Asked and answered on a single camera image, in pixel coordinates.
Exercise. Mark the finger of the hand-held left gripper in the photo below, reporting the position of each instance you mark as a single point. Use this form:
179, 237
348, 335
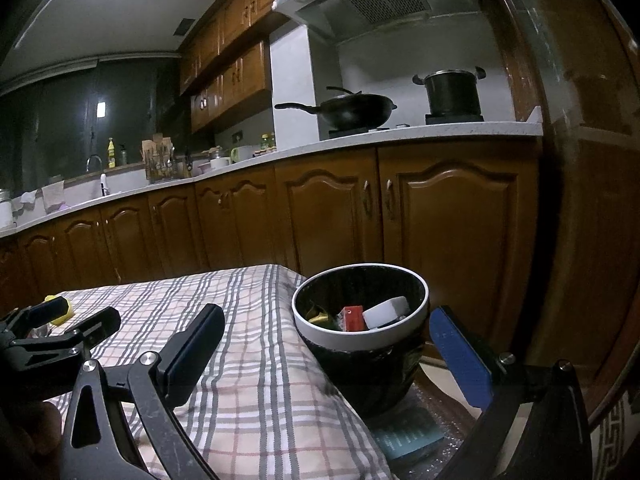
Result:
45, 310
85, 327

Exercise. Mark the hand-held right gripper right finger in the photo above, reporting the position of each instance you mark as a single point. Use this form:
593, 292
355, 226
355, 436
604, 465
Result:
460, 360

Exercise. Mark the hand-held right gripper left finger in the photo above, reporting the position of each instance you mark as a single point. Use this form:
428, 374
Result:
192, 355

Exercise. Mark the yellow sponge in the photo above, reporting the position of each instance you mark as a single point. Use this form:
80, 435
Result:
69, 312

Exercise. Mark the white box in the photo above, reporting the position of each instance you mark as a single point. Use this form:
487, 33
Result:
386, 312

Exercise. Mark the black bin with white rim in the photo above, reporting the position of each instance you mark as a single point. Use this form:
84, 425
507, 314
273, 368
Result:
360, 375

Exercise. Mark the red carton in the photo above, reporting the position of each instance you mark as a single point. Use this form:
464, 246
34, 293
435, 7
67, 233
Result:
352, 319

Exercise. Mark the yellow wrapper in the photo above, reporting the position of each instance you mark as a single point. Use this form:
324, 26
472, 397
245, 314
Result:
317, 318

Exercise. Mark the checked tablecloth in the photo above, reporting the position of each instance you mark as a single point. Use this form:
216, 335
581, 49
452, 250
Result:
250, 385

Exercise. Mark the clear bubble wrap sheet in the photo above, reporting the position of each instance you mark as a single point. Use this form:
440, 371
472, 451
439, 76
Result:
450, 435

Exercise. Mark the teal booklet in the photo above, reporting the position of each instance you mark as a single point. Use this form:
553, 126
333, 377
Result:
407, 432

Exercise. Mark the white storage jar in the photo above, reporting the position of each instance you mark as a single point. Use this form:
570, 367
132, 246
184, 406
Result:
5, 210

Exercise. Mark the white dish towel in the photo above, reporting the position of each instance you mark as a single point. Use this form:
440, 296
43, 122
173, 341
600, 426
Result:
24, 200

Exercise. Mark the pink dish towel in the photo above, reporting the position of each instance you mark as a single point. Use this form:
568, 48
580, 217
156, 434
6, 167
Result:
54, 197

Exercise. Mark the chrome sink faucet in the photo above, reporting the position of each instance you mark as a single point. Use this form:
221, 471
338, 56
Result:
95, 162

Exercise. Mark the yellow dish soap bottle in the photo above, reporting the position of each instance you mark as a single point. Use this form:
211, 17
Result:
111, 155

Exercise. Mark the dark slim bottle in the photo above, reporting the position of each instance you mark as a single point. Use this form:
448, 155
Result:
123, 156

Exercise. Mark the wooden utensil rack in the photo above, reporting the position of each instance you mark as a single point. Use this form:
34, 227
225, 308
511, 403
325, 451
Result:
157, 160

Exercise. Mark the dark kitchen window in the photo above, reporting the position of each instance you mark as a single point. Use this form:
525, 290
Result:
60, 120

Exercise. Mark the small white pot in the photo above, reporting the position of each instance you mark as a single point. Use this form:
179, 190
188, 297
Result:
220, 163

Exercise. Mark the brown wooden lower cabinets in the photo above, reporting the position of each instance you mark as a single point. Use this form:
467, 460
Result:
325, 210

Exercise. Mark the brown wooden cabinets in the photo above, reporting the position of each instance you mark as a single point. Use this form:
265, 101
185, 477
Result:
235, 25
325, 210

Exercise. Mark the white green kettle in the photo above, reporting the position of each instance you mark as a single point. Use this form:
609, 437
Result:
242, 154

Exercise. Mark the white kitchen countertop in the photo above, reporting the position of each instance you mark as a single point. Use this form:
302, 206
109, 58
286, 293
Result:
300, 146

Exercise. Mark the black gas hob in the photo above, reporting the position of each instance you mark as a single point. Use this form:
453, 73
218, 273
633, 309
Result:
405, 127

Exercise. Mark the black cooking pot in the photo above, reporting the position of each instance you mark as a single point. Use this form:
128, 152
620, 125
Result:
452, 92

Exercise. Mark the black wok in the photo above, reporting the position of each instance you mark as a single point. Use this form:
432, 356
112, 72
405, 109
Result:
357, 110

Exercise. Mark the ceiling vent grille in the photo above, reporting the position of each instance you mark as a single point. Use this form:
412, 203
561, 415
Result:
184, 27

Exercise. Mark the brown wooden upper cabinets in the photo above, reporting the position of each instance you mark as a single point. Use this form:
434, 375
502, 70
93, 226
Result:
235, 25

